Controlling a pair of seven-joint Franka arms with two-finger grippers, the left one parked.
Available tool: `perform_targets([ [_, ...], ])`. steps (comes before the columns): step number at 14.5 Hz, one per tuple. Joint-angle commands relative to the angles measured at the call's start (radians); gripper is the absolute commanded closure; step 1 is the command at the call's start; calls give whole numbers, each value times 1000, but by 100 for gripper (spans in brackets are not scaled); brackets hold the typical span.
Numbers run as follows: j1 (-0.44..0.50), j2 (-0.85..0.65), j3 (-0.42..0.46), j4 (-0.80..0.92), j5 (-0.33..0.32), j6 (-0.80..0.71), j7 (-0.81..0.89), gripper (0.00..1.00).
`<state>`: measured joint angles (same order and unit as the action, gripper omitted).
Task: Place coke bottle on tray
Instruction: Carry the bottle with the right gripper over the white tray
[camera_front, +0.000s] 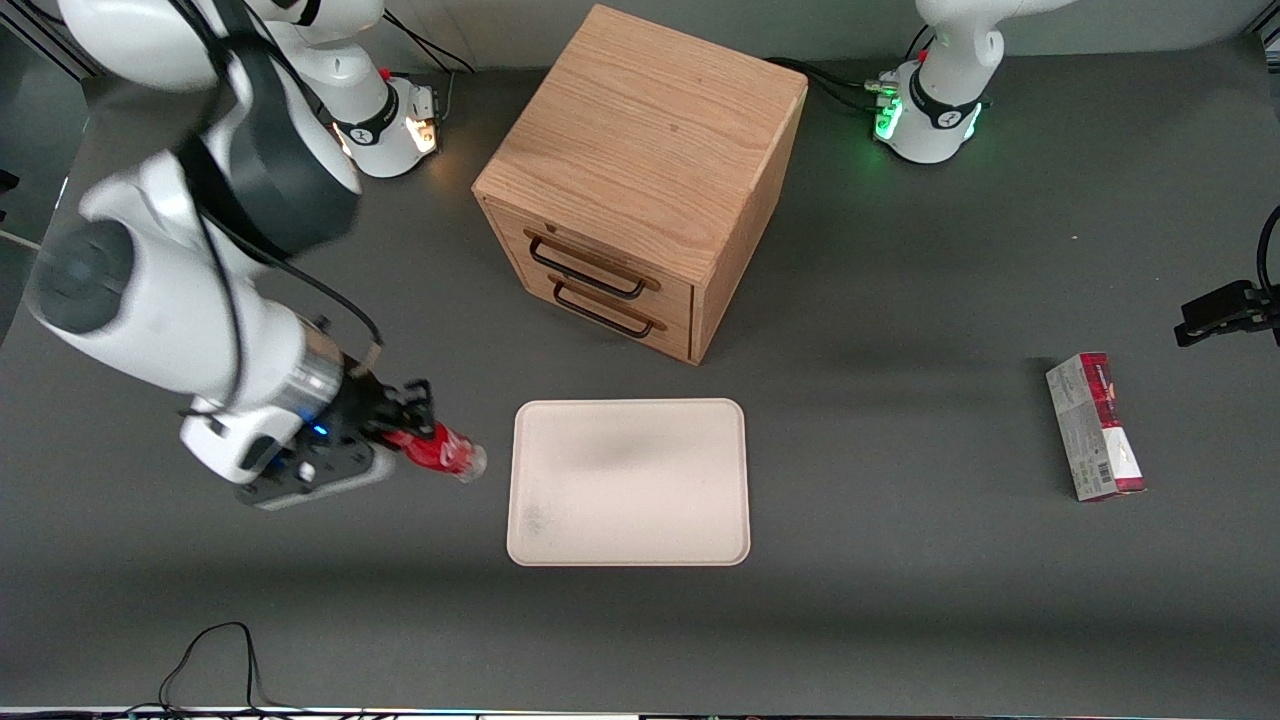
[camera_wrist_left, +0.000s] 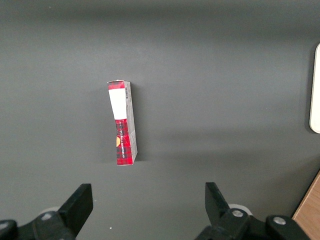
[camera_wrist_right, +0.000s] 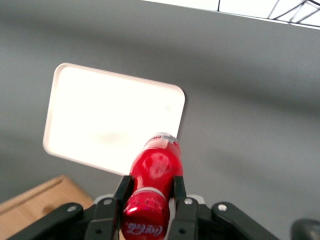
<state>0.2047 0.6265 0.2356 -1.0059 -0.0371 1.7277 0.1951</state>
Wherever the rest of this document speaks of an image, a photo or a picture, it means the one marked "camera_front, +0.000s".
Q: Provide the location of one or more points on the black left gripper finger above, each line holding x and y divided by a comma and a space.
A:
1212, 310

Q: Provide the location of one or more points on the small red coke bottle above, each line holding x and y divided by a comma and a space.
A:
447, 452

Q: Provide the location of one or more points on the red plaid cardboard box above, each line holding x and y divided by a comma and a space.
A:
1095, 430

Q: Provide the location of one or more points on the cream plastic tray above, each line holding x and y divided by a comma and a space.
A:
628, 485

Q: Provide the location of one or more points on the wooden two-drawer cabinet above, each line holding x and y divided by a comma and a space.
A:
640, 150

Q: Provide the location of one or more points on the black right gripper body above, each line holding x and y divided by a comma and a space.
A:
358, 411

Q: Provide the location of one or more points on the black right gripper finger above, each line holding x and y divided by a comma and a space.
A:
420, 436
418, 400

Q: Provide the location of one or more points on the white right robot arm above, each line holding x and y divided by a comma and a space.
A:
170, 270

